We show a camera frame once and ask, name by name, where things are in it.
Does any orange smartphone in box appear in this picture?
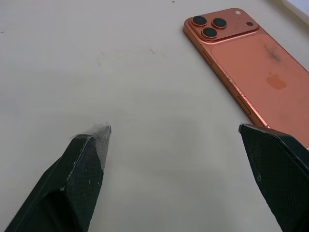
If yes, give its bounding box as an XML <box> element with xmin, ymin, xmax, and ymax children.
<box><xmin>281</xmin><ymin>0</ymin><xmax>309</xmax><ymax>18</ymax></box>

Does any orange smartphone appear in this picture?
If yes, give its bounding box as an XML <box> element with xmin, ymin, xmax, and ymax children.
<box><xmin>281</xmin><ymin>0</ymin><xmax>309</xmax><ymax>18</ymax></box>
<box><xmin>183</xmin><ymin>7</ymin><xmax>309</xmax><ymax>149</ymax></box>

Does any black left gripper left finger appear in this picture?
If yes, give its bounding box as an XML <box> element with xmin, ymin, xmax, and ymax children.
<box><xmin>4</xmin><ymin>123</ymin><xmax>112</xmax><ymax>232</ymax></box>

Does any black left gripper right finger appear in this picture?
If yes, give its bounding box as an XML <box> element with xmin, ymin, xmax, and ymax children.
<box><xmin>238</xmin><ymin>123</ymin><xmax>309</xmax><ymax>232</ymax></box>

